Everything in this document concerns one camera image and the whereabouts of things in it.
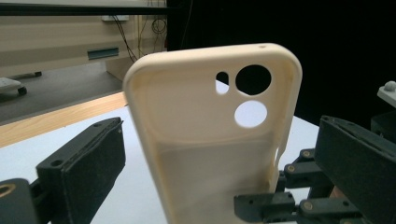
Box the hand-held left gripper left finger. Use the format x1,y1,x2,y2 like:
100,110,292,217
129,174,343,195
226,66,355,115
35,117,127,224

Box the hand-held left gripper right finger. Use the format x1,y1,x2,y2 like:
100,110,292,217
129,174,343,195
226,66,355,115
313,115,396,224

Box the cream painted phone case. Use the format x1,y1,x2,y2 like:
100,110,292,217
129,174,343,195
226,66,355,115
121,42,304,224

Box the white power strip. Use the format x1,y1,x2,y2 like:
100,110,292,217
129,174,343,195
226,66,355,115
100,14,130,22

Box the black cables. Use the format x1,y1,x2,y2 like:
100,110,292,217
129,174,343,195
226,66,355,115
111,0,194,63

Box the chair base with caster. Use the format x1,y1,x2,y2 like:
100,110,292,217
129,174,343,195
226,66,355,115
0,71,43,97

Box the black metal rail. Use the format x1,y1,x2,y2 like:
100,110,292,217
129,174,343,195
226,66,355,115
0,3,169,17

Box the beige wooden desk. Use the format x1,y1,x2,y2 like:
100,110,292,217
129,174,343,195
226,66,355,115
0,14,168,82

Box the green drawer handle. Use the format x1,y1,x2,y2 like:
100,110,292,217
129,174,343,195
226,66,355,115
86,46,120,61

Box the black curtain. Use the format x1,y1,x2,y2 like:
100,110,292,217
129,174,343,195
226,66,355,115
165,0,396,132

